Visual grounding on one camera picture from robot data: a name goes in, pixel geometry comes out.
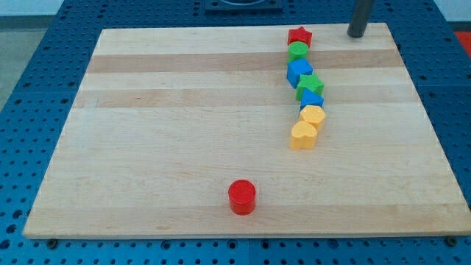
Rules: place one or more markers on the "green star block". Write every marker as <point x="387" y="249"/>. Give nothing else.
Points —
<point x="311" y="82"/>

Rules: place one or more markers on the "red star block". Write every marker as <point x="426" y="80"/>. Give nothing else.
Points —
<point x="300" y="34"/>

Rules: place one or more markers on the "red cylinder block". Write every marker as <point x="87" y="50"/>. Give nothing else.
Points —
<point x="242" y="197"/>

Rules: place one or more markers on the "yellow heart block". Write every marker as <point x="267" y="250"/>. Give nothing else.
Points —
<point x="303" y="136"/>

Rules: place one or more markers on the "wooden board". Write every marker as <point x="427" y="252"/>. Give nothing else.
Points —
<point x="165" y="119"/>

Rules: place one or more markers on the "blue triangle block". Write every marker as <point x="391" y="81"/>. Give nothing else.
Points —
<point x="310" y="98"/>

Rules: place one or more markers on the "yellow hexagon block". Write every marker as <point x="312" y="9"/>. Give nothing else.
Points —
<point x="314" y="115"/>

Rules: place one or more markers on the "blue cube block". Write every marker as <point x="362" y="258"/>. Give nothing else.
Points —
<point x="295" y="69"/>

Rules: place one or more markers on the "green cylinder block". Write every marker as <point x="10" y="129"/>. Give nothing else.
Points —
<point x="297" y="50"/>

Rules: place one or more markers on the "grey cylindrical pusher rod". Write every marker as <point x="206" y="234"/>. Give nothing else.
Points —
<point x="361" y="13"/>

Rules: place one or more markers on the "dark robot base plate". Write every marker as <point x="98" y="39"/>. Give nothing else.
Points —
<point x="217" y="6"/>

